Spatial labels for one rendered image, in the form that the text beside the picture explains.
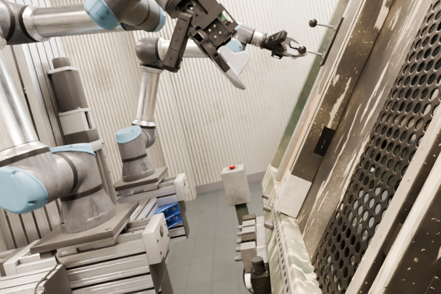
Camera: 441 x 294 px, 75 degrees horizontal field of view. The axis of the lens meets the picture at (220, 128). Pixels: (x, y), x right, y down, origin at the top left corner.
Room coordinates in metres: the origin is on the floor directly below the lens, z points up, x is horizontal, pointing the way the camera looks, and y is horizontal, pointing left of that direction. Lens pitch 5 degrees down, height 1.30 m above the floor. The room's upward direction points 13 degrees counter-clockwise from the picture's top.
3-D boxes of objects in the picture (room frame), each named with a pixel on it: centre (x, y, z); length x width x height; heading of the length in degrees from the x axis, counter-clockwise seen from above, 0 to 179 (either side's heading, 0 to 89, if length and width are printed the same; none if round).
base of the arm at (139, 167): (1.32, 0.42, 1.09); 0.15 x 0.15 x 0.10
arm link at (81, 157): (0.82, 0.43, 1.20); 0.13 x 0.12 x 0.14; 165
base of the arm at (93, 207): (0.82, 0.43, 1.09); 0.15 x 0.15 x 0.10
